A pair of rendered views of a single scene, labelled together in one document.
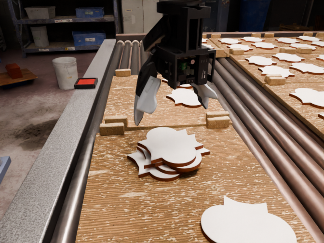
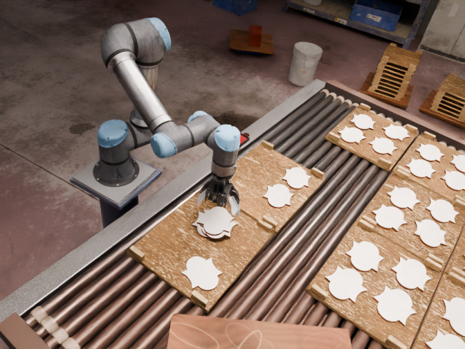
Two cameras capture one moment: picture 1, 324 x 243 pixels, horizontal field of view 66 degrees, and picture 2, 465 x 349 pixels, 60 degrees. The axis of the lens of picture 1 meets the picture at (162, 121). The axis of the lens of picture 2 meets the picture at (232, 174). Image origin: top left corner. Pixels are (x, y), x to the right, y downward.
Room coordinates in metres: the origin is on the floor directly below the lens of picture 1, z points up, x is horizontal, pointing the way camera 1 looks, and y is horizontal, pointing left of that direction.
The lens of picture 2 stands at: (-0.35, -0.61, 2.09)
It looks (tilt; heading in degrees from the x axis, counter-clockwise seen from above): 42 degrees down; 35
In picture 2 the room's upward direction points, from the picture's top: 10 degrees clockwise
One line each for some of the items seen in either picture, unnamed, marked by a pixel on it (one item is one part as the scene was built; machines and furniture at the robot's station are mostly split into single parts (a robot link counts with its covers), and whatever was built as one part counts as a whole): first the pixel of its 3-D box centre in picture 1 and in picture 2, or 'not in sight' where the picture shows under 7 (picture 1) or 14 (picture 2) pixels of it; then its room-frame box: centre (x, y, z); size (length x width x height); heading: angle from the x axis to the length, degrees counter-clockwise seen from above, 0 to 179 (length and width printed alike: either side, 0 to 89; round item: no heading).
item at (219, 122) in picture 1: (218, 122); (264, 226); (0.56, -0.14, 0.95); 0.06 x 0.02 x 0.03; 97
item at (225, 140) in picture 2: not in sight; (225, 145); (0.41, -0.02, 1.34); 0.09 x 0.08 x 0.11; 81
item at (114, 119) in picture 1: (115, 121); not in sight; (0.57, 0.12, 0.95); 0.06 x 0.02 x 0.03; 95
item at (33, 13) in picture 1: (41, 12); not in sight; (5.06, 2.24, 0.74); 0.44 x 0.36 x 0.20; 88
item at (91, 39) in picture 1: (89, 37); (375, 13); (5.25, 1.47, 0.25); 0.62 x 0.42 x 0.22; 110
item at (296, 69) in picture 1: (282, 64); (416, 214); (1.10, -0.53, 0.94); 0.41 x 0.35 x 0.04; 4
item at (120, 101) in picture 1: (161, 96); (267, 183); (0.77, 0.00, 0.93); 0.41 x 0.35 x 0.02; 5
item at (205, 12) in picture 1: (181, 45); (220, 185); (0.40, -0.03, 1.18); 0.09 x 0.08 x 0.12; 26
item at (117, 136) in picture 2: not in sight; (115, 140); (0.37, 0.50, 1.06); 0.13 x 0.12 x 0.14; 171
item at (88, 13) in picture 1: (90, 12); not in sight; (5.28, 1.38, 0.72); 0.50 x 0.38 x 0.16; 95
